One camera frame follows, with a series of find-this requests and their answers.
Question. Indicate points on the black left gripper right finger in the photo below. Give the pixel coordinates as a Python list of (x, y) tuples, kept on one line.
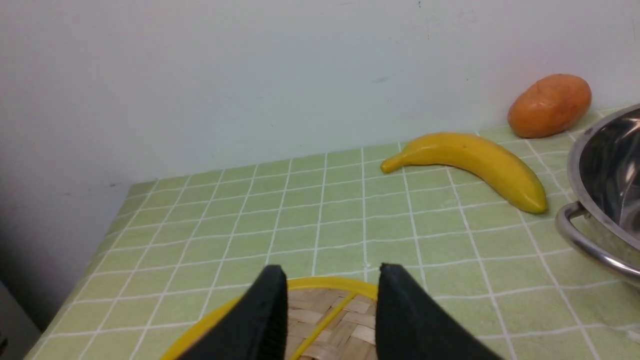
[(410, 325)]

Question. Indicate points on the yellow bamboo steamer lid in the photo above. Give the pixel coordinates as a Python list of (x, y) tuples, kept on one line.
[(331, 318)]

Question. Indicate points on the yellow banana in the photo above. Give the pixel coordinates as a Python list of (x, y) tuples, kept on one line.
[(501, 169)]

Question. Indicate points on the stainless steel pot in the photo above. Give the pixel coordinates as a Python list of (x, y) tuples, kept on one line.
[(603, 169)]

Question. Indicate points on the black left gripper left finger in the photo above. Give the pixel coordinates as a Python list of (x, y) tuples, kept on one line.
[(255, 328)]

